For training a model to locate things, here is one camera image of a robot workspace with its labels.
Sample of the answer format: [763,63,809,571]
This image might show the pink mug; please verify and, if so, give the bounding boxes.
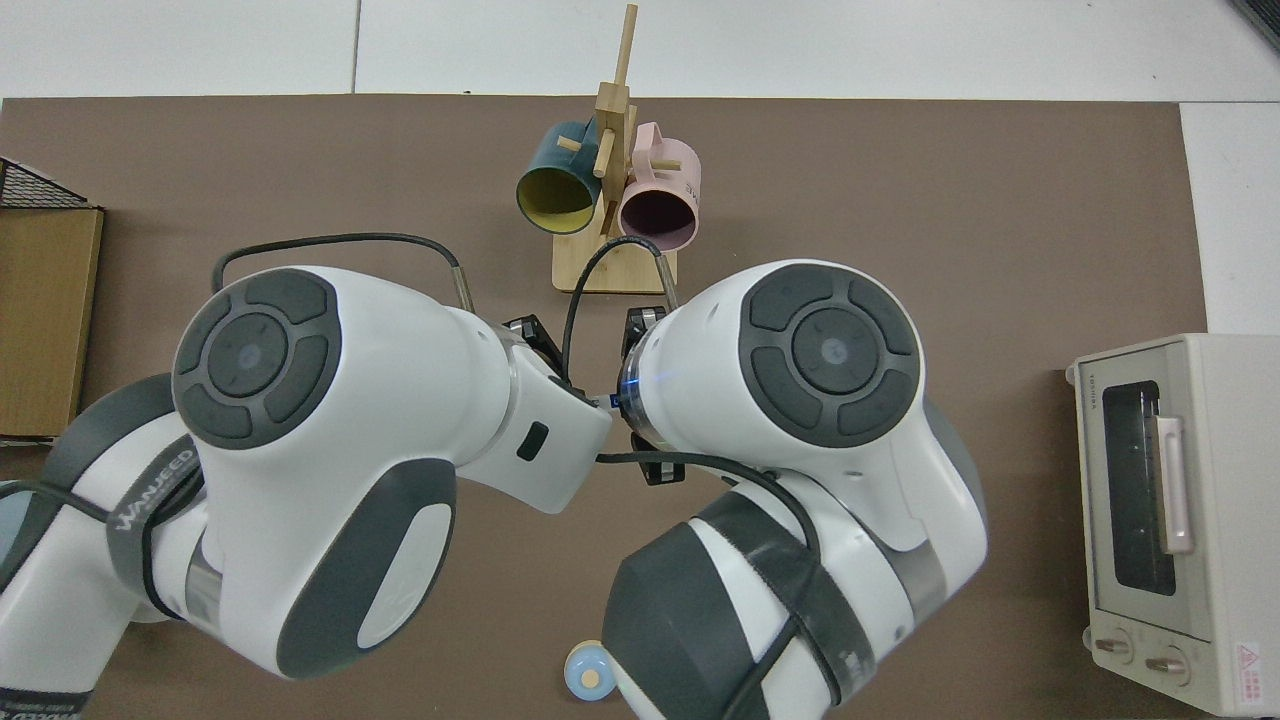
[616,121,704,254]

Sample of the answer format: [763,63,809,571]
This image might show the teal mug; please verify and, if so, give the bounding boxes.
[515,117,605,237]

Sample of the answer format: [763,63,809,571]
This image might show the wooden cup stand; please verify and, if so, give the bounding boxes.
[551,3,680,296]

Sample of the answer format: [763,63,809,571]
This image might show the brown table cloth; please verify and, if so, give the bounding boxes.
[0,95,1213,720]

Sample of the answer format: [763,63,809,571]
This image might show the light blue plate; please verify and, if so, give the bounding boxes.
[0,482,29,576]

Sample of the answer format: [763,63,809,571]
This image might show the pale toaster oven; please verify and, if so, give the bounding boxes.
[1063,332,1280,719]

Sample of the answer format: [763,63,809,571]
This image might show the dark grey flat object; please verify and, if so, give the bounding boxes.
[1227,0,1280,54]

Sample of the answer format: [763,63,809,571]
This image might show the wire basket with wooden floor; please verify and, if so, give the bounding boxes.
[0,155,107,449]

